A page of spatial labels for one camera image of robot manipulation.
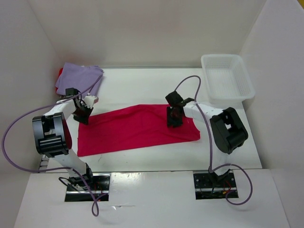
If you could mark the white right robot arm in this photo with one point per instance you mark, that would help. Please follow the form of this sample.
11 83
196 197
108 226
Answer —
226 132

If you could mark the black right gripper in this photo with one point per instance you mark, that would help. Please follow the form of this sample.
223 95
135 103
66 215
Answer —
174 118

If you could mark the white plastic basket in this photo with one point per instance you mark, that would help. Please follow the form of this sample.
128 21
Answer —
227 79

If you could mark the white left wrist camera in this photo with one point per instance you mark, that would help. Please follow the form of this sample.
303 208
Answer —
90 100

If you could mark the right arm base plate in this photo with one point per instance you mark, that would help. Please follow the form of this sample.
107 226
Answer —
209 186

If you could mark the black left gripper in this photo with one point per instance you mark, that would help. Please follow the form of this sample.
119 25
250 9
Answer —
82 114

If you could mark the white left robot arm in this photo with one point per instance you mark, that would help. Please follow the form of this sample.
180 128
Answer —
53 138

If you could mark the magenta t shirt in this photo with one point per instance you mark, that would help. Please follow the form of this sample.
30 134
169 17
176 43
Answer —
138 126

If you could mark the red t shirt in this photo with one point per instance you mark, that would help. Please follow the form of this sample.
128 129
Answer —
59 73

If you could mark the lilac t shirt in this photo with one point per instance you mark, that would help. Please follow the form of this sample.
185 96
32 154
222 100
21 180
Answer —
78 77

